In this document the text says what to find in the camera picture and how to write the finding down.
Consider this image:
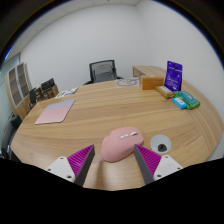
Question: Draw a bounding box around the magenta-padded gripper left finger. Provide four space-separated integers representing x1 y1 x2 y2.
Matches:
45 143 96 188

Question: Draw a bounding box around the purple upright package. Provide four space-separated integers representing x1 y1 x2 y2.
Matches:
164 60 184 92

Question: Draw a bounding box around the round grey cable grommet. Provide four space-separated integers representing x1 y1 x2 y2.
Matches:
150 134 172 154

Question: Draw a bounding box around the pink computer mouse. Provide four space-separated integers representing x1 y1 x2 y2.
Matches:
100 126 145 164

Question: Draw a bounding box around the black mesh office chair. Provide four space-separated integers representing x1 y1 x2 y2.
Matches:
83 59 124 86

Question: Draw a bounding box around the grey backpack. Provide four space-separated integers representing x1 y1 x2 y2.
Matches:
94 68 116 83

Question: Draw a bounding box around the pink and blue mouse pad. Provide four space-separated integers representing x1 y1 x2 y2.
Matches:
34 98 76 126

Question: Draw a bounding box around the green flat box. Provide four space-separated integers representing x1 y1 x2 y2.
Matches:
174 90 201 110

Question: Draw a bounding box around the black cardboard box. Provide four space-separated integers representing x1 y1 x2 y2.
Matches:
40 77 56 91

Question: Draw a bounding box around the small black chair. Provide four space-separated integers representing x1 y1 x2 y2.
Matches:
28 87 38 105

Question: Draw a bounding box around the wooden shelf cabinet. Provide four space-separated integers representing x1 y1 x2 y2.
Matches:
4 62 34 121

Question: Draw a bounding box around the wooden side desk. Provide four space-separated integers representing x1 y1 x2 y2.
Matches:
132 65 168 79

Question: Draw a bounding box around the brown cardboard box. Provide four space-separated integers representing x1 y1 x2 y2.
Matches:
41 84 60 100

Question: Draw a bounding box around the yellow flat box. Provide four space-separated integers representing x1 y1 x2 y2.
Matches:
155 85 176 100

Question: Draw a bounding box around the small blue box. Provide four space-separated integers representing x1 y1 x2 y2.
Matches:
172 96 188 110

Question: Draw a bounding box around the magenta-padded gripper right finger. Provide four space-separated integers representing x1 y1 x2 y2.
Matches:
133 143 184 186

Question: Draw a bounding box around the black leather armchair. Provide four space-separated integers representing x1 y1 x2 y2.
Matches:
0 113 23 160

